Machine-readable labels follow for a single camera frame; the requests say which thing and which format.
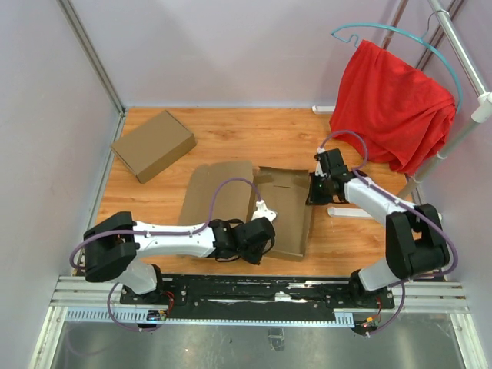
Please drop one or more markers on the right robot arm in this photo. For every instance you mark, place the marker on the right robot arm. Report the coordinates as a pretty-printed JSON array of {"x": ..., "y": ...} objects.
[{"x": 414, "y": 241}]

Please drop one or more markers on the red cloth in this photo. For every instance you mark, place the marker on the red cloth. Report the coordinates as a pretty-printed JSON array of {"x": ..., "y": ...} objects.
[{"x": 390, "y": 111}]

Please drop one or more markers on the folded brown cardboard box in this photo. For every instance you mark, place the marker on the folded brown cardboard box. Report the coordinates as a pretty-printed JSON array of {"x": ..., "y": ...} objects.
[{"x": 154, "y": 146}]

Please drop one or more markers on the aluminium frame rail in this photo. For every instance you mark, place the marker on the aluminium frame rail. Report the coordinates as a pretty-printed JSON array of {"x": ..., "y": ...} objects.
[{"x": 422, "y": 296}]

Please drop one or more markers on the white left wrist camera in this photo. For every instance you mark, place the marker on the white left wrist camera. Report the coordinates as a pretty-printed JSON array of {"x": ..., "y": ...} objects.
[{"x": 262, "y": 211}]

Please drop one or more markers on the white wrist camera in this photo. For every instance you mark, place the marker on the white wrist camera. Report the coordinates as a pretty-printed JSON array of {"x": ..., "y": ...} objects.
[
  {"x": 262, "y": 211},
  {"x": 319, "y": 172}
]

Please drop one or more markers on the brown cardboard box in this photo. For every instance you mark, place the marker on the brown cardboard box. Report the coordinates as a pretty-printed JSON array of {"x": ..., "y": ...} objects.
[
  {"x": 154, "y": 146},
  {"x": 284, "y": 191}
]

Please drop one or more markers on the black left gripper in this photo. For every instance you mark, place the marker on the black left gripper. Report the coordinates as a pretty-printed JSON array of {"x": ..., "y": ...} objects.
[{"x": 256, "y": 257}]

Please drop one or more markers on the teal clothes hanger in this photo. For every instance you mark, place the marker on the teal clothes hanger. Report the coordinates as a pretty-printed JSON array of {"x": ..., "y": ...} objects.
[{"x": 355, "y": 39}]

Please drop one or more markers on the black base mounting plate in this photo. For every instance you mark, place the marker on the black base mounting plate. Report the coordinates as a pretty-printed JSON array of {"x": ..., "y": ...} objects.
[{"x": 258, "y": 298}]

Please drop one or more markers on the grey slotted cable duct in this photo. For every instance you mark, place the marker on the grey slotted cable duct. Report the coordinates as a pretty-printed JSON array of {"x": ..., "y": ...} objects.
[{"x": 146, "y": 316}]

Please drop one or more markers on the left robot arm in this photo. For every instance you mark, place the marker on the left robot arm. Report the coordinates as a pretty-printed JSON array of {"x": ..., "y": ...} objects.
[{"x": 115, "y": 249}]

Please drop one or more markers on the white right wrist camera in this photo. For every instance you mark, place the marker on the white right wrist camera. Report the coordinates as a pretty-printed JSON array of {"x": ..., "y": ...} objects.
[{"x": 319, "y": 172}]

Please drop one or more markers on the white clothes rack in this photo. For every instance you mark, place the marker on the white clothes rack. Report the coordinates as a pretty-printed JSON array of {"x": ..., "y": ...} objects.
[{"x": 482, "y": 113}]

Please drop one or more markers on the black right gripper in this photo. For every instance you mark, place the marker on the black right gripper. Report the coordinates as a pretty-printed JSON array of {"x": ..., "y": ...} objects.
[{"x": 312, "y": 197}]

